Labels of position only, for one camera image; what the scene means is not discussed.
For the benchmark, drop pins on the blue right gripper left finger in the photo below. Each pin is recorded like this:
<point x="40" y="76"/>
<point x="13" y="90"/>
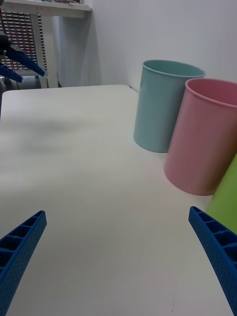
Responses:
<point x="22" y="251"/>

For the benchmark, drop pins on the white workbench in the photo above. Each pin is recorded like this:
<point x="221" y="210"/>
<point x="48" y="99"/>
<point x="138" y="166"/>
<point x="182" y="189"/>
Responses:
<point x="42" y="49"/>

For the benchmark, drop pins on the red parts drawer cabinet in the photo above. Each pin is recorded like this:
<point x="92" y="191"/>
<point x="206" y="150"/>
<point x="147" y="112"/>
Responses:
<point x="22" y="27"/>

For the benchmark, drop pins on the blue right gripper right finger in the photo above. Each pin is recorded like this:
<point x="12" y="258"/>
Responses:
<point x="217" y="254"/>

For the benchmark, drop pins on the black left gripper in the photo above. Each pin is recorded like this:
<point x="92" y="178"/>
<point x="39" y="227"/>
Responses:
<point x="5" y="43"/>

